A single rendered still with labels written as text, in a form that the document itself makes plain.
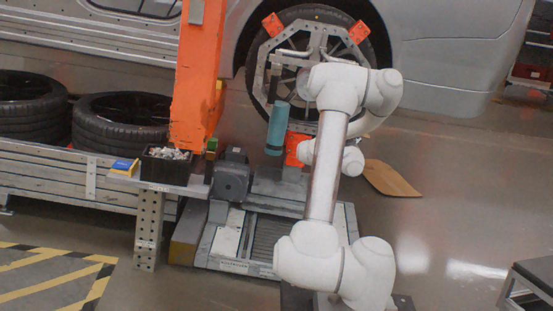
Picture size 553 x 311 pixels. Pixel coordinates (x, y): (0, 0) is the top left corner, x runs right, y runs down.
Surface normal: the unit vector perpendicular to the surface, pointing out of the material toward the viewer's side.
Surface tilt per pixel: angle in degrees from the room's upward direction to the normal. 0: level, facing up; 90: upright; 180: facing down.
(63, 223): 0
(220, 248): 0
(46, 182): 90
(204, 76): 90
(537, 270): 0
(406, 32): 90
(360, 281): 82
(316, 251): 56
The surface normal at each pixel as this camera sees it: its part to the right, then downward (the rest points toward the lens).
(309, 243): -0.09, -0.26
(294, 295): 0.16, -0.91
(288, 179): -0.06, 0.36
